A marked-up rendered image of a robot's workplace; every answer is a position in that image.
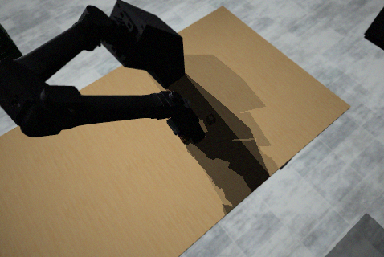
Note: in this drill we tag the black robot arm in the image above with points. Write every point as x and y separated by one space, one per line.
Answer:
44 110

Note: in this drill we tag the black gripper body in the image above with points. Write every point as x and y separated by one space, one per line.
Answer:
173 127

